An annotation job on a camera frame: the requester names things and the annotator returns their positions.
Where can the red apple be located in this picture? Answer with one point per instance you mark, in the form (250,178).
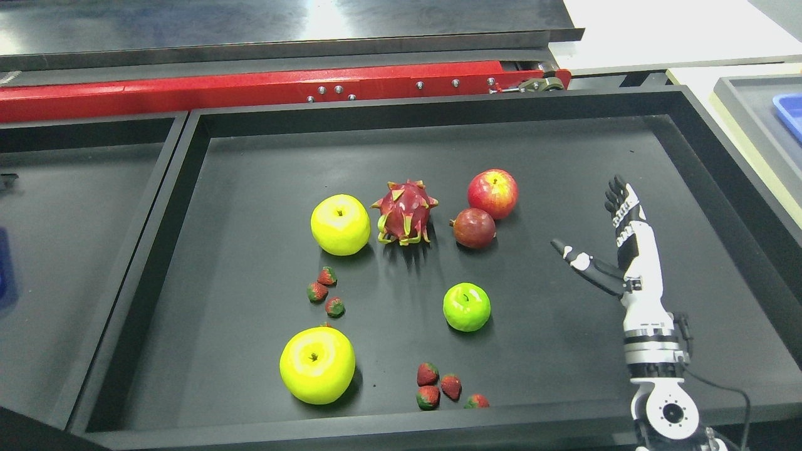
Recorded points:
(495,191)

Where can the strawberry bottom right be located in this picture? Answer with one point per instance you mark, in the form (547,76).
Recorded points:
(477,400)

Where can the strawberry right of group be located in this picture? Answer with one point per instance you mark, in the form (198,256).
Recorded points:
(335,307)

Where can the strawberry bottom upper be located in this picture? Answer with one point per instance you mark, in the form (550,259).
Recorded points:
(427,374)

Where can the green apple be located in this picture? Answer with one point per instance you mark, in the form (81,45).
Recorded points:
(466,307)

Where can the upper yellow apple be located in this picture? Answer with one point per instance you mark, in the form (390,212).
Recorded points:
(340,225)

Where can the strawberry bottom lower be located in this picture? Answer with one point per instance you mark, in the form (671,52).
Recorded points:
(427,397)

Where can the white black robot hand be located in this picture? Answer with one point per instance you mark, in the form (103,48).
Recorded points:
(636,278)

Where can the dark red pomegranate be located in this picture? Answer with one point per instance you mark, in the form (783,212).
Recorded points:
(473,228)

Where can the red conveyor frame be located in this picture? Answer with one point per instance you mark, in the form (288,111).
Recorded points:
(96,99)

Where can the strawberry upper left group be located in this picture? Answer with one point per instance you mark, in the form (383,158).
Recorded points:
(327,276)

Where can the blue plastic tray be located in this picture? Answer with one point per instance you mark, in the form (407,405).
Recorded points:
(788,109)

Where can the left black shelf tray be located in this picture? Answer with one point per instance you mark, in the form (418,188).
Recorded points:
(76,195)

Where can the lower yellow apple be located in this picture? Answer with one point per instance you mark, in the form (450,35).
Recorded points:
(317,365)

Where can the yellow apple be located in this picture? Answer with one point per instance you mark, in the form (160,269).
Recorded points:
(340,225)
(317,365)

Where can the black shelf tray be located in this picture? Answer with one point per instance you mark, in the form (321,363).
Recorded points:
(217,287)
(76,195)

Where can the strawberry bottom middle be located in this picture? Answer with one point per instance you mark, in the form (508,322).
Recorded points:
(451,386)

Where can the pink dragon fruit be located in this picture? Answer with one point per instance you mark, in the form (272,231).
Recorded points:
(404,213)

